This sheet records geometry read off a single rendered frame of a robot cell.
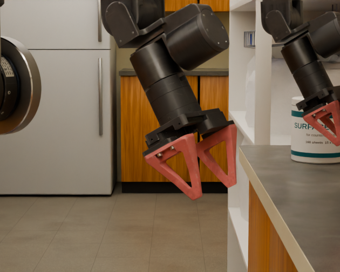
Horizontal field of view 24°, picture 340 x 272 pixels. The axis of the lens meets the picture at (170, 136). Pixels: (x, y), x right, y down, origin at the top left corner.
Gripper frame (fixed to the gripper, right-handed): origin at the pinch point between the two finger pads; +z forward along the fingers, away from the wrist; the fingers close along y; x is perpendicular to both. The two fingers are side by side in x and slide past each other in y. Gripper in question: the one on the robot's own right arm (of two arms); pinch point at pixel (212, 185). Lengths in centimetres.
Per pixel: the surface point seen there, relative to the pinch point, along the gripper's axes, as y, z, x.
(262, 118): 122, -19, 43
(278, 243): 53, 12, 21
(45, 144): 381, -111, 328
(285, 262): 45, 16, 18
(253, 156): 88, -8, 35
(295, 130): 85, -8, 21
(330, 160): 86, 1, 16
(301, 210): 35.9, 8.1, 6.3
